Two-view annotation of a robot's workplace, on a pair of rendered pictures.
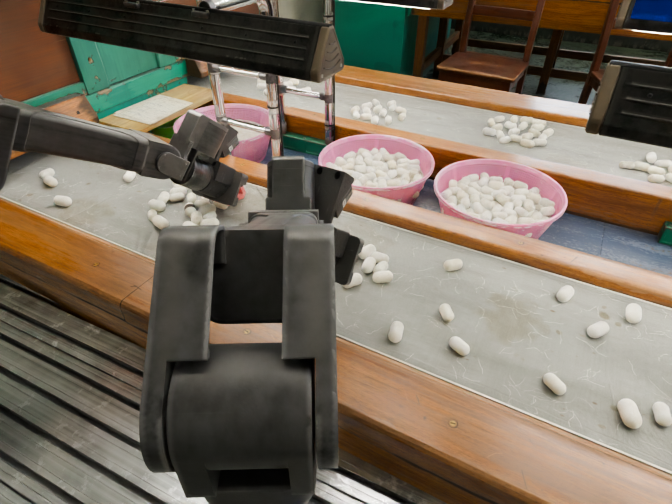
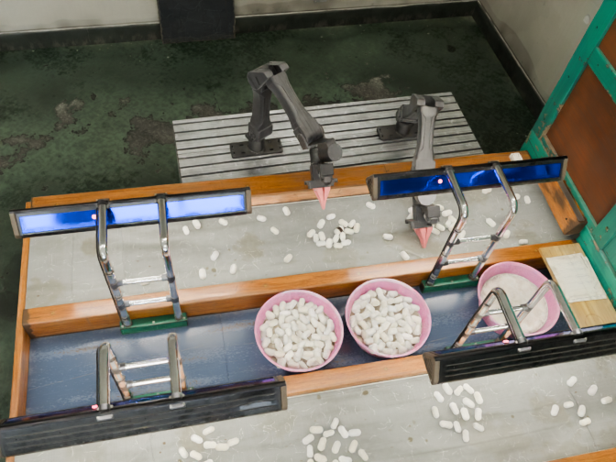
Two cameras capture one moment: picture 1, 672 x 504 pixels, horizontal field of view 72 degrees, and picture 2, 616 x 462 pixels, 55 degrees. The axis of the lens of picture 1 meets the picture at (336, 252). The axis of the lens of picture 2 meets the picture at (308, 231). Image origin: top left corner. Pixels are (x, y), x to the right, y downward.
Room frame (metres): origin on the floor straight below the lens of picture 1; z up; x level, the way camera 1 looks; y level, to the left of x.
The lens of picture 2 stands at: (1.35, -0.93, 2.40)
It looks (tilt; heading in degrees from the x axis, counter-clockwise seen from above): 55 degrees down; 133
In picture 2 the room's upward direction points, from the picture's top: 9 degrees clockwise
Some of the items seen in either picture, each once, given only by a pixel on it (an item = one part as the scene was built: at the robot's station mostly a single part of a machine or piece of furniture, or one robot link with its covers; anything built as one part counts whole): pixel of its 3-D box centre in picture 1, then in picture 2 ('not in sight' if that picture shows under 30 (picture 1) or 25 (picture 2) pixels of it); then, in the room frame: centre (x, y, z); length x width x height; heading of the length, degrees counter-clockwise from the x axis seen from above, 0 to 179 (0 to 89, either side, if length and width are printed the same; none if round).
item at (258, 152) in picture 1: (227, 138); (513, 303); (1.17, 0.29, 0.72); 0.27 x 0.27 x 0.10
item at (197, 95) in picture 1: (164, 106); (579, 288); (1.28, 0.49, 0.77); 0.33 x 0.15 x 0.01; 152
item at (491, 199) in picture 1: (492, 210); (298, 335); (0.83, -0.34, 0.72); 0.24 x 0.24 x 0.06
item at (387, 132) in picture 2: not in sight; (403, 125); (0.38, 0.58, 0.71); 0.20 x 0.07 x 0.08; 64
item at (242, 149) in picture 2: not in sight; (256, 141); (0.11, 0.04, 0.71); 0.20 x 0.07 x 0.08; 64
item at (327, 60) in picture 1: (171, 26); (469, 173); (0.85, 0.28, 1.08); 0.62 x 0.08 x 0.07; 62
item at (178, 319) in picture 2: not in sight; (144, 267); (0.45, -0.62, 0.90); 0.20 x 0.19 x 0.45; 62
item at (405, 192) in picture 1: (375, 176); (385, 322); (0.96, -0.09, 0.72); 0.27 x 0.27 x 0.10
